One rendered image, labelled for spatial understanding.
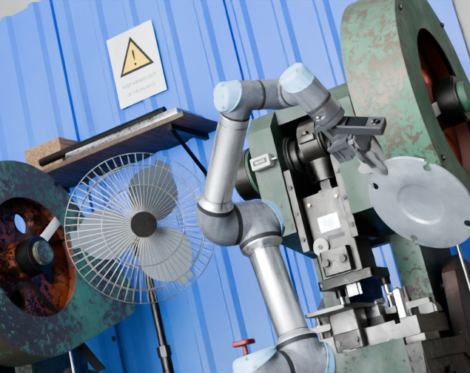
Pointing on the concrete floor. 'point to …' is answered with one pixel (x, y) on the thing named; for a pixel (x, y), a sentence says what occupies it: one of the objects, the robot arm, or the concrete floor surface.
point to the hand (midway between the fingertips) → (386, 168)
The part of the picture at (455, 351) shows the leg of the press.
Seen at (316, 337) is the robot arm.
